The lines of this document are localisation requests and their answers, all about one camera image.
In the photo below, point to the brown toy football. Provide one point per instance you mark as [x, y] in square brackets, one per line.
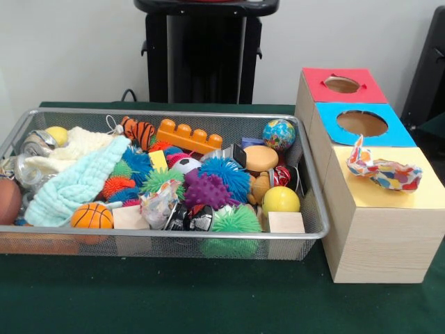
[8, 202]

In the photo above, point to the light blue cloth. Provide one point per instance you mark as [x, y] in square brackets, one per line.
[76, 184]

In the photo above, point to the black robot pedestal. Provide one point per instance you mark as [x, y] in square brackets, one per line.
[205, 52]

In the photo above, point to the black upright bar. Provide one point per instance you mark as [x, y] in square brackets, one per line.
[431, 69]

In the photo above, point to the shallow mesh toy bin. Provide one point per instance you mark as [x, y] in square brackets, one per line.
[156, 245]

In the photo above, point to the cream knitted cloth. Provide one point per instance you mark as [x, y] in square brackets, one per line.
[80, 146]

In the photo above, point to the orange toy basketball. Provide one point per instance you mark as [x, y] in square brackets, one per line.
[92, 215]

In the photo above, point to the polka dot cloth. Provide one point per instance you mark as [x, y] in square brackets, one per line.
[393, 175]

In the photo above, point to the purple spiky ball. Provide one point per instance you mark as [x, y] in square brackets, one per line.
[206, 189]

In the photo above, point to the wooden box with three holes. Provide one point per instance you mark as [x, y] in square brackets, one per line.
[382, 247]

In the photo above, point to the dark green tablecloth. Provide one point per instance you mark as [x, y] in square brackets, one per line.
[174, 295]

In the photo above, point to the globe print ball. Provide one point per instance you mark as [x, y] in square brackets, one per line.
[279, 134]

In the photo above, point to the smooth yellow ball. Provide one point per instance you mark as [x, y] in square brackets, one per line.
[281, 201]

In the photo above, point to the green cloth side table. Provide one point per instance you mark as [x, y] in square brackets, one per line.
[434, 128]

